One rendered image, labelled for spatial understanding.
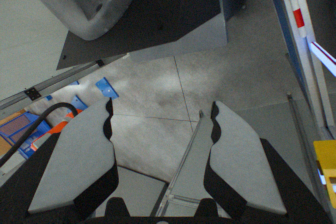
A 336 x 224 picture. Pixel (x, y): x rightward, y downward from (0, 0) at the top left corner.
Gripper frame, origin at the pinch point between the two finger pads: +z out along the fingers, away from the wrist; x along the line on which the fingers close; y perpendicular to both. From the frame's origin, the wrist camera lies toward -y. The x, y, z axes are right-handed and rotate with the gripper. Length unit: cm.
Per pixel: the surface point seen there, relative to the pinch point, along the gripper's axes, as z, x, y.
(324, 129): 25, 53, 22
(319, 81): 28, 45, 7
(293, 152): 50, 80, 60
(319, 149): 14.9, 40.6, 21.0
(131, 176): 213, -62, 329
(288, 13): 31.9, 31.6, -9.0
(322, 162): 11.7, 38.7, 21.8
